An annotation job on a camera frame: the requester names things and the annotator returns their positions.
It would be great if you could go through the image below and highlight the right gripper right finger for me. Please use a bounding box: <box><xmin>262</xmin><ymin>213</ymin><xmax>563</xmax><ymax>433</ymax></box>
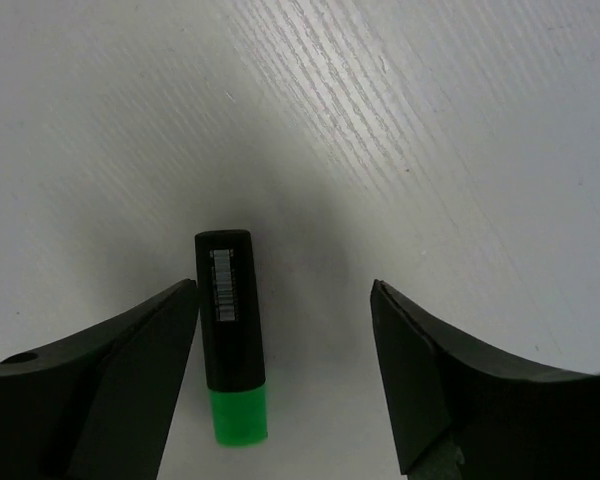
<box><xmin>370</xmin><ymin>281</ymin><xmax>600</xmax><ymax>479</ymax></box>

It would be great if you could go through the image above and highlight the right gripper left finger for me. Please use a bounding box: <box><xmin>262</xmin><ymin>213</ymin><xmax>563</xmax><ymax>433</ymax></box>
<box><xmin>0</xmin><ymin>279</ymin><xmax>198</xmax><ymax>479</ymax></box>

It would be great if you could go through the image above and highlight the green cap black highlighter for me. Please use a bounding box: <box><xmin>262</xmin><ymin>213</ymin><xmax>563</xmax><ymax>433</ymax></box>
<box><xmin>195</xmin><ymin>230</ymin><xmax>268</xmax><ymax>448</ymax></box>

